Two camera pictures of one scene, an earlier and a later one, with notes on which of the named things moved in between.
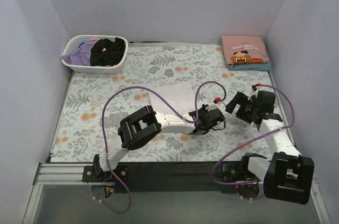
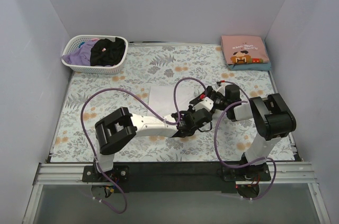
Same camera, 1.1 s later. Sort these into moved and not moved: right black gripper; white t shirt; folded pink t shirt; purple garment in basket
Moved: right black gripper
Not moved: purple garment in basket; white t shirt; folded pink t shirt
